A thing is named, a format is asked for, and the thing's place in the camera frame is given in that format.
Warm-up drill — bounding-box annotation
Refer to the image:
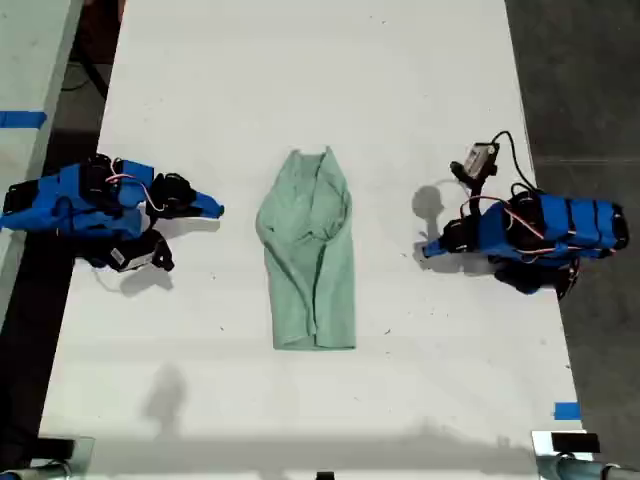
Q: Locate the long blue tape strip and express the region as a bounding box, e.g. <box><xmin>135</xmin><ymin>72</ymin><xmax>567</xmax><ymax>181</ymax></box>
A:
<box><xmin>0</xmin><ymin>110</ymin><xmax>49</xmax><ymax>131</ymax></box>

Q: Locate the black floor cable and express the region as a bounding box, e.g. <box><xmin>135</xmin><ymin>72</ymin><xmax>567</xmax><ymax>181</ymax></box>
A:
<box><xmin>60</xmin><ymin>47</ymin><xmax>110</xmax><ymax>100</ymax></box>

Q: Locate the gripper's black camera cable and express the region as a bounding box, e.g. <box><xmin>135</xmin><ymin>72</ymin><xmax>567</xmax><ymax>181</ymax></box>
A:
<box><xmin>490</xmin><ymin>130</ymin><xmax>544</xmax><ymax>194</ymax></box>

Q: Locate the gripper's black camera box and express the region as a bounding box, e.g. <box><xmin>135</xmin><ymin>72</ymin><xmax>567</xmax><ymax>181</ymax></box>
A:
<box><xmin>464</xmin><ymin>141</ymin><xmax>501</xmax><ymax>174</ymax></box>
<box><xmin>107</xmin><ymin>239</ymin><xmax>157</xmax><ymax>274</ymax></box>

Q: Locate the white side table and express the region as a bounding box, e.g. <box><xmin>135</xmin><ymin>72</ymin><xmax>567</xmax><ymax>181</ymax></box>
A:
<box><xmin>0</xmin><ymin>0</ymin><xmax>85</xmax><ymax>321</ymax></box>

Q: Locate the metal plate with black box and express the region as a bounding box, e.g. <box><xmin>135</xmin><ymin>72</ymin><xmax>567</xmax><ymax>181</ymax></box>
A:
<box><xmin>530</xmin><ymin>429</ymin><xmax>602</xmax><ymax>474</ymax></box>
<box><xmin>35</xmin><ymin>435</ymin><xmax>97</xmax><ymax>472</ymax></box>

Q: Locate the pale green t-shirt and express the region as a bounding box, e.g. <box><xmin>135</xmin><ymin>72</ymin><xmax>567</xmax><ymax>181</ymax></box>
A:
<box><xmin>254</xmin><ymin>145</ymin><xmax>358</xmax><ymax>352</ymax></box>

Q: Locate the gripper's black camera stalk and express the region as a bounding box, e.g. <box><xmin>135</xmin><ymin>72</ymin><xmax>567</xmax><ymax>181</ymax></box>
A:
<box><xmin>143</xmin><ymin>228</ymin><xmax>176</xmax><ymax>273</ymax></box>
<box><xmin>449</xmin><ymin>160</ymin><xmax>499</xmax><ymax>202</ymax></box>

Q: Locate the short blue tape strip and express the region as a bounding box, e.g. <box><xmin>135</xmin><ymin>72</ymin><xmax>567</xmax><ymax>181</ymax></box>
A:
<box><xmin>553</xmin><ymin>401</ymin><xmax>583</xmax><ymax>422</ymax></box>

